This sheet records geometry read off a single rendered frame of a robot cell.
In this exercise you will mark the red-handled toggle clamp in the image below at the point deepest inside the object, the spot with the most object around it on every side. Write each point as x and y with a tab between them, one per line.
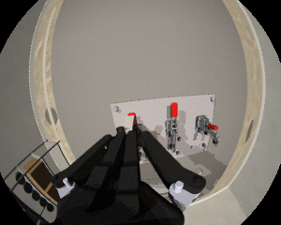
172	125

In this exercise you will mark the white fixture plate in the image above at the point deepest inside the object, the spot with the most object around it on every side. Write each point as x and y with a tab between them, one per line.
153	113

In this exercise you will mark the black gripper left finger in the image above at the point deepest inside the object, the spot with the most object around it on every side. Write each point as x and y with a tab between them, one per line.
87	169

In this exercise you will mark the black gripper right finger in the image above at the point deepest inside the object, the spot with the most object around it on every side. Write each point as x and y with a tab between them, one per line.
184	186

